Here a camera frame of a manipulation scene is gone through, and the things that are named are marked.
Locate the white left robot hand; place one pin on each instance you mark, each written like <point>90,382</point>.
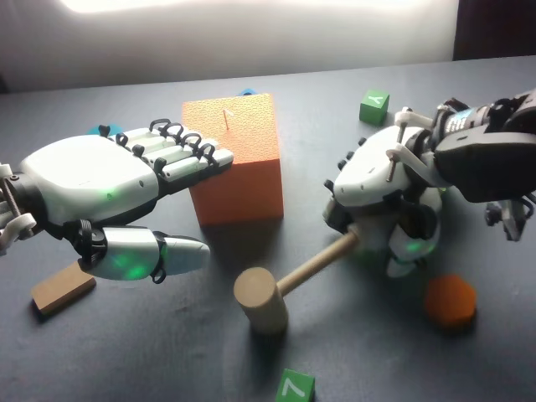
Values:
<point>92,180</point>

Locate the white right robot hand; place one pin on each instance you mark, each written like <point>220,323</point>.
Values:
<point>372,176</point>

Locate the large orange foam cube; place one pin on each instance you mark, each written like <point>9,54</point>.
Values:
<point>243,188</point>

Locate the wooden mallet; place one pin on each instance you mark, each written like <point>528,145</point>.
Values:
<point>259,301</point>

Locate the brown wooden plank block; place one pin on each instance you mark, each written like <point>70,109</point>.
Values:
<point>58,291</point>

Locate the orange hexagon block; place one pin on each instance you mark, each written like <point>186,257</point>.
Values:
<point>450,299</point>

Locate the thin metal nail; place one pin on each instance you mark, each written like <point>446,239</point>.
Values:
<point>226,121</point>

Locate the blue round disc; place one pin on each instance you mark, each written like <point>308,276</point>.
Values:
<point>93,130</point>

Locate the small green cube marked Y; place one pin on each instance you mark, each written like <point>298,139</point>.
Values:
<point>374,109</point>

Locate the grey table cloth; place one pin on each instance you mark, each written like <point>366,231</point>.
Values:
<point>146,356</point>

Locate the small green cube marked 7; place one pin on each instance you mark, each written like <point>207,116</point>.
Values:
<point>295,387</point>

